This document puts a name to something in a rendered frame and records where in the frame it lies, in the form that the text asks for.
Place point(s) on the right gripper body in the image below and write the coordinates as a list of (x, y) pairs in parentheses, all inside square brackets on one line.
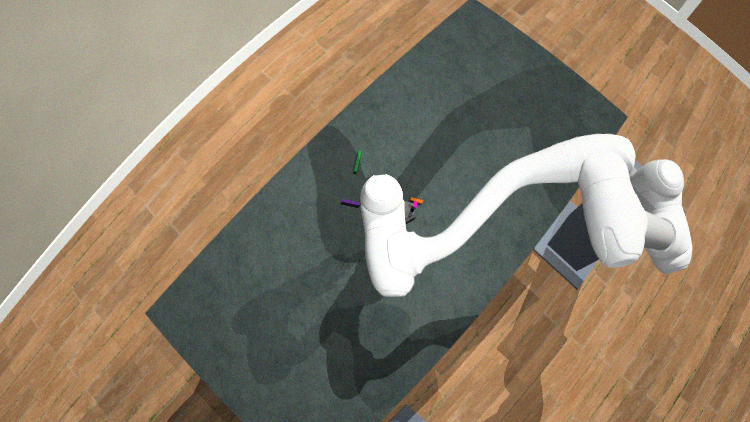
[(409, 212)]

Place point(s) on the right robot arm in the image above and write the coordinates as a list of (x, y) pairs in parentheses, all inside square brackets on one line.
[(615, 219)]

